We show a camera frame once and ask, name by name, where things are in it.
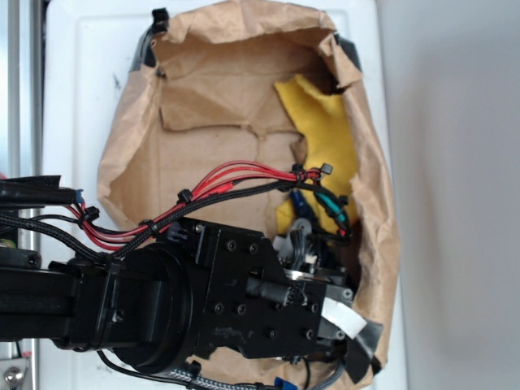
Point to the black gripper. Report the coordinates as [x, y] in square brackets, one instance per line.
[244, 300]

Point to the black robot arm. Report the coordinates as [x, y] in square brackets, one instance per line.
[175, 286]

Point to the aluminium rail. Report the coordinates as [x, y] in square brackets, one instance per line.
[22, 73]

